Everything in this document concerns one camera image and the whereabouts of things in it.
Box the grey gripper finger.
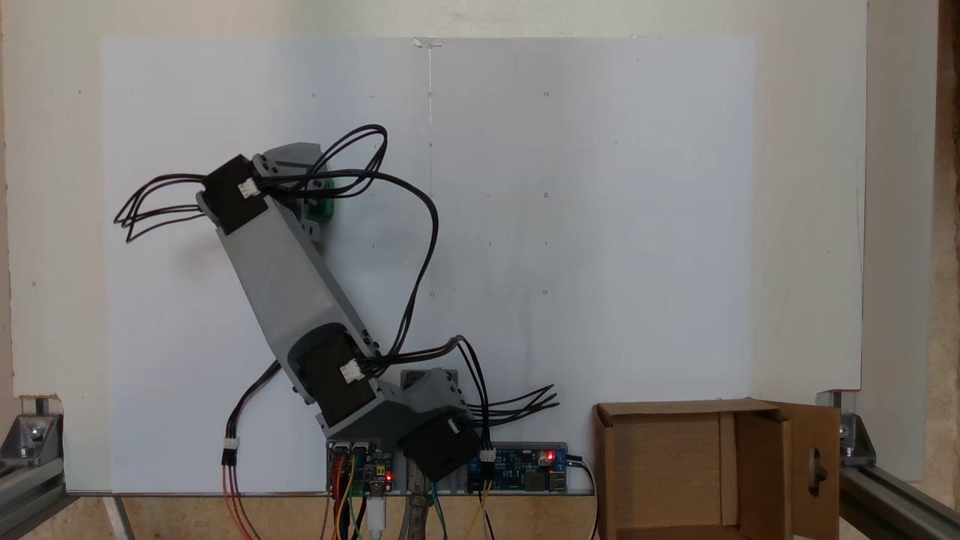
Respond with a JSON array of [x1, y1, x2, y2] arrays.
[[298, 217, 329, 251], [289, 141, 326, 179]]

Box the green dice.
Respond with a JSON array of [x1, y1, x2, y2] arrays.
[[303, 175, 338, 224]]

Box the controller circuit board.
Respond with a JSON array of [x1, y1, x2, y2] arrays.
[[326, 441, 397, 496]]

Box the metal table clamp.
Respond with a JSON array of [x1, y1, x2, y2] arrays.
[[400, 491, 434, 540]]

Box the blue circuit board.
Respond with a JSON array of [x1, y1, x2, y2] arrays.
[[466, 442, 569, 494]]

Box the brown cardboard box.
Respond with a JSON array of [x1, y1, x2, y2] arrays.
[[592, 397, 842, 540]]

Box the black servo cable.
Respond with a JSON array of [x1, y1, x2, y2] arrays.
[[112, 172, 209, 245], [463, 385, 562, 430], [339, 334, 497, 462], [238, 124, 441, 361]]

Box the black cable with white connector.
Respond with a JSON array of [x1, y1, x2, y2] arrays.
[[221, 360, 283, 467]]

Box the orange red wire bundle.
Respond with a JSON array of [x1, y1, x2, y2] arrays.
[[222, 463, 261, 540]]

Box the coloured jumper wires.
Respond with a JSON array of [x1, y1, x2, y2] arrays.
[[321, 450, 376, 540]]

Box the white usb cable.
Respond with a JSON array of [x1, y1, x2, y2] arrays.
[[365, 480, 389, 540]]

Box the thin power cable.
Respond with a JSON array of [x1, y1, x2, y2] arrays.
[[566, 452, 601, 540]]

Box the metal corner bracket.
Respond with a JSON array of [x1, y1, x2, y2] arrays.
[[816, 388, 877, 467], [0, 396, 65, 462]]

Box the aluminium frame post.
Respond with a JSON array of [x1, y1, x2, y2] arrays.
[[0, 456, 70, 540], [838, 459, 960, 540]]

